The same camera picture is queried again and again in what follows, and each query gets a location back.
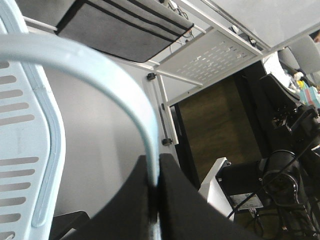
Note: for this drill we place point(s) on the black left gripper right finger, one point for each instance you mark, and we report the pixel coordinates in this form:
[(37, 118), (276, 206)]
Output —
[(185, 215)]

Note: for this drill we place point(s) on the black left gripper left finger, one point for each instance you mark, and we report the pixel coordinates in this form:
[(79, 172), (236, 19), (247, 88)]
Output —
[(128, 215)]

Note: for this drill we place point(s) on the grey fabric storage box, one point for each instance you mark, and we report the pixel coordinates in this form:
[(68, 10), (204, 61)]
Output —
[(132, 30)]

